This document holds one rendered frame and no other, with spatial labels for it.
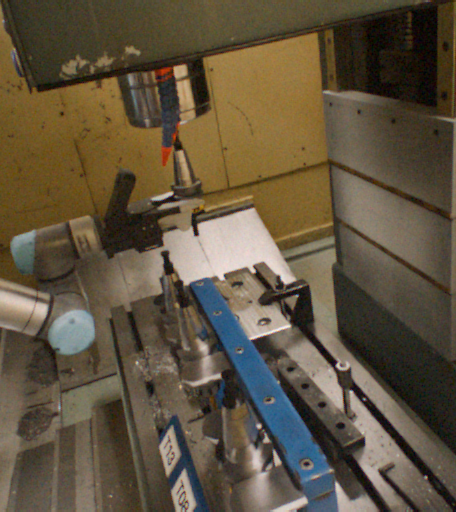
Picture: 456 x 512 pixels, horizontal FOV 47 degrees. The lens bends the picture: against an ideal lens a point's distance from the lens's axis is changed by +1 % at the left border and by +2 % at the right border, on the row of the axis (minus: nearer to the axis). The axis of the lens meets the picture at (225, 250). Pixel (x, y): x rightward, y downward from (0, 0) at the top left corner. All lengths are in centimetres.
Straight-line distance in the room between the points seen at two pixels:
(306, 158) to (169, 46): 165
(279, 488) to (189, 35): 51
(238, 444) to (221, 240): 156
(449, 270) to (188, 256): 118
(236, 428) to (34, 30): 47
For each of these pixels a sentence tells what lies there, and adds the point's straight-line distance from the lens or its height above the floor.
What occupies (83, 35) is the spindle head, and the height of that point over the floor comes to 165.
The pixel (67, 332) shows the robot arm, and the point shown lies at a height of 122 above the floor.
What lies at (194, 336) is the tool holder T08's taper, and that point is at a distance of 76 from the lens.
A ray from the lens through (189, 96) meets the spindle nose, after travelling 93.
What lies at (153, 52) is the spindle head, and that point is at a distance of 66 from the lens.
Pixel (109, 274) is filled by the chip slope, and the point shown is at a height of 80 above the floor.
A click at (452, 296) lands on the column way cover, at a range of 114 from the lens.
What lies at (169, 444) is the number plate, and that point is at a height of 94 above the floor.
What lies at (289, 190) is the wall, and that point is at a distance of 227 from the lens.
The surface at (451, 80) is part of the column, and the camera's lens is 99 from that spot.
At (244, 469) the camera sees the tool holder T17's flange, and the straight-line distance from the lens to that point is 60.
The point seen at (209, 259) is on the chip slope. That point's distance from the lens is 204.
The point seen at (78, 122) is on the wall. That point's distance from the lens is 201.
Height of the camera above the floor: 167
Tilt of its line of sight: 26 degrees down
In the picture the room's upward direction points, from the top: 11 degrees counter-clockwise
